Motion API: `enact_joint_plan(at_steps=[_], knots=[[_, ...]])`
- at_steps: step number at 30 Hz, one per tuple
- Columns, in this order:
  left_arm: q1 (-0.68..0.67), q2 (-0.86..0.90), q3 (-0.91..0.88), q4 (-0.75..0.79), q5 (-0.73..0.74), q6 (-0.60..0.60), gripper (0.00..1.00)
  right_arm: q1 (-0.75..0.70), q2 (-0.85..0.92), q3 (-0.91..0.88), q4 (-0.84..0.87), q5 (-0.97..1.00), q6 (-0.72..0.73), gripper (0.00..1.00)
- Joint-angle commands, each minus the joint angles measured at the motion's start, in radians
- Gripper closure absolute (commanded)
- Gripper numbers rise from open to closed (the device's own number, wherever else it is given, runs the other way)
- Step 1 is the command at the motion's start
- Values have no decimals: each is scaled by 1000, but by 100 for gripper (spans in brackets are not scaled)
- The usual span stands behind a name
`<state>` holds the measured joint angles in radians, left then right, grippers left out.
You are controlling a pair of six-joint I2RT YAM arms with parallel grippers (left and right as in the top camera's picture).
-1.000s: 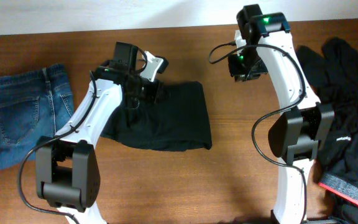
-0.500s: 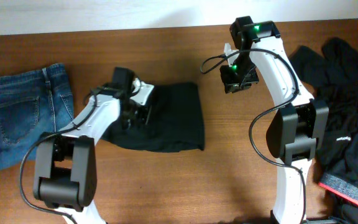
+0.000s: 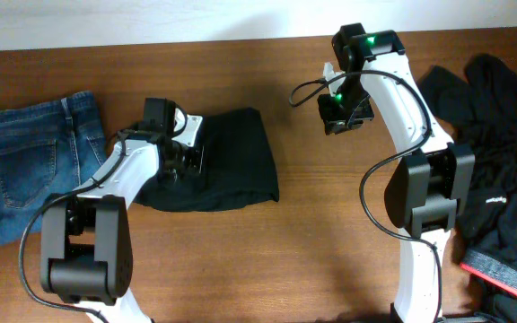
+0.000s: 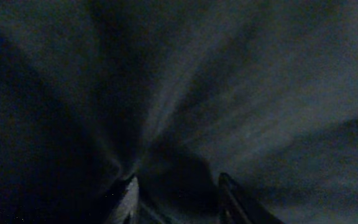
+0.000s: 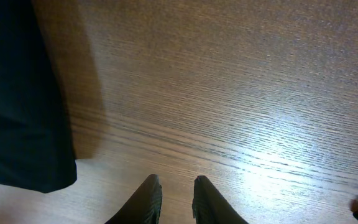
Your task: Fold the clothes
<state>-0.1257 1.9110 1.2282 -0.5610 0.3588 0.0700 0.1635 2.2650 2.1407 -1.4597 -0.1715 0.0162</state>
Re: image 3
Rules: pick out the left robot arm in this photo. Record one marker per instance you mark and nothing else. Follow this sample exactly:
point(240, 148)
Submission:
point(86, 250)

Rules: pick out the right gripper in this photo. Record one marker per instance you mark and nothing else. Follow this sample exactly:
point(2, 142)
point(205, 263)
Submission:
point(337, 123)

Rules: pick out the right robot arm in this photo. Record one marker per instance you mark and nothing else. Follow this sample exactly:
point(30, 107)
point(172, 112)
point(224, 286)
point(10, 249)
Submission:
point(428, 189)

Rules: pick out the blue denim jeans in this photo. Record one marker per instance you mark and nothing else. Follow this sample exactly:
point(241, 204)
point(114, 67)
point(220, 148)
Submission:
point(48, 148)

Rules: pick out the grey red-trimmed garment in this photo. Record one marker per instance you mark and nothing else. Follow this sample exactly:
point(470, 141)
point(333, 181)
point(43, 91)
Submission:
point(491, 271)

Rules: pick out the black trousers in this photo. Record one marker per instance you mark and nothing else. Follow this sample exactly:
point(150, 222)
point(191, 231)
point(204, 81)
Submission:
point(238, 169)

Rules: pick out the black clothes pile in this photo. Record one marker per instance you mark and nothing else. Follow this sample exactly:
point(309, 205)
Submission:
point(482, 107)

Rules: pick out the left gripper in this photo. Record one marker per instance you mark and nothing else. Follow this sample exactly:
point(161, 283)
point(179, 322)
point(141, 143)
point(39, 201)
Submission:
point(187, 162)

